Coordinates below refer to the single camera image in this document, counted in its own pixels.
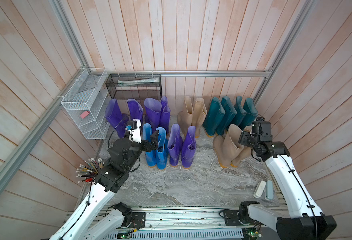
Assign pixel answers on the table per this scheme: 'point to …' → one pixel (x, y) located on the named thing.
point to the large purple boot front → (188, 147)
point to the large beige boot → (226, 149)
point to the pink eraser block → (84, 114)
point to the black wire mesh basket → (125, 86)
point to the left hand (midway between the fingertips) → (149, 132)
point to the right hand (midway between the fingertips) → (247, 135)
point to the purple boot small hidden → (135, 111)
